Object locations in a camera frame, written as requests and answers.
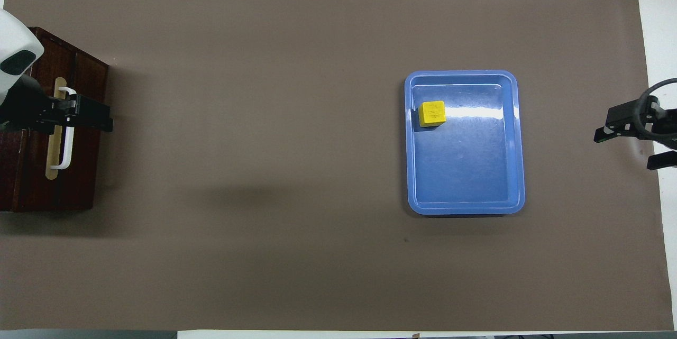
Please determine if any yellow block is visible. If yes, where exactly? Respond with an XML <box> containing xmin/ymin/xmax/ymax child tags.
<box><xmin>419</xmin><ymin>100</ymin><xmax>446</xmax><ymax>129</ymax></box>

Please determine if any dark wooden cabinet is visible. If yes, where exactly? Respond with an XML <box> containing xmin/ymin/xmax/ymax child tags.
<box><xmin>0</xmin><ymin>26</ymin><xmax>110</xmax><ymax>213</ymax></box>

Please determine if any blue plastic tray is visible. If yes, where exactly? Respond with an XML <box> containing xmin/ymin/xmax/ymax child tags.
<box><xmin>405</xmin><ymin>70</ymin><xmax>526</xmax><ymax>216</ymax></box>

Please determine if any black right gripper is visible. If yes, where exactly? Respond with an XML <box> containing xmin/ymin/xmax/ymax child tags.
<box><xmin>593</xmin><ymin>96</ymin><xmax>677</xmax><ymax>171</ymax></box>

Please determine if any white drawer handle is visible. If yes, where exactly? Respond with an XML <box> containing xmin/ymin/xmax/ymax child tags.
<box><xmin>51</xmin><ymin>87</ymin><xmax>78</xmax><ymax>171</ymax></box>

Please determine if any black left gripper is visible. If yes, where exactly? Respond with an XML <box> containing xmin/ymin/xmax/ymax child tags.
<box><xmin>0</xmin><ymin>74</ymin><xmax>114</xmax><ymax>133</ymax></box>

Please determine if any brown table mat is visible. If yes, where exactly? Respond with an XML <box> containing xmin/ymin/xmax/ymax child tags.
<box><xmin>0</xmin><ymin>0</ymin><xmax>675</xmax><ymax>332</ymax></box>

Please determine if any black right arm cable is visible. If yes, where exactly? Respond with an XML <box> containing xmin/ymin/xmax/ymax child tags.
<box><xmin>637</xmin><ymin>78</ymin><xmax>677</xmax><ymax>142</ymax></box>

